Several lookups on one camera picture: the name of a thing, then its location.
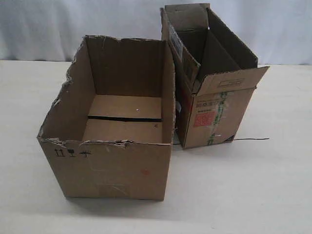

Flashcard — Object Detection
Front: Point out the thin black line marker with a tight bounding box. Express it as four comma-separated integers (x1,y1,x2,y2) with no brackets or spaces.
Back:
233,137,270,141

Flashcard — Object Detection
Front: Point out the torn cardboard box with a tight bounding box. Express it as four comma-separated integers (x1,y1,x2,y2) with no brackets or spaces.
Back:
37,36,175,201

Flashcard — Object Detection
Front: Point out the tall taped cardboard box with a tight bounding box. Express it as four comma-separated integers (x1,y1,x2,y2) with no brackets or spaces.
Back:
161,3,268,149

